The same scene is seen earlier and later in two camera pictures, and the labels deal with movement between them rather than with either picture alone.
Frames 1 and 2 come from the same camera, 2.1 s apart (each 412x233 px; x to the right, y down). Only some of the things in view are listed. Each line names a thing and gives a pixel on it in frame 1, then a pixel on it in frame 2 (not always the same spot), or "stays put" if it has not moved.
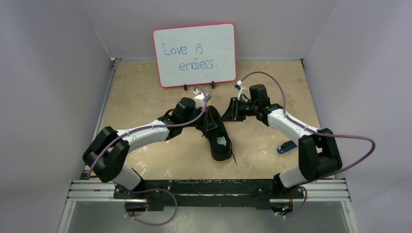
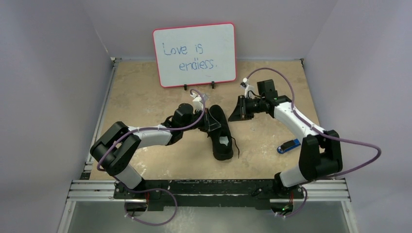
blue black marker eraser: (286, 146) stays put
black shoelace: (231, 146) to (238, 150)
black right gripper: (234, 109) to (242, 108)
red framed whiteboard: (196, 55) stays put
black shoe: (214, 129) stays put
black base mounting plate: (214, 193) stays put
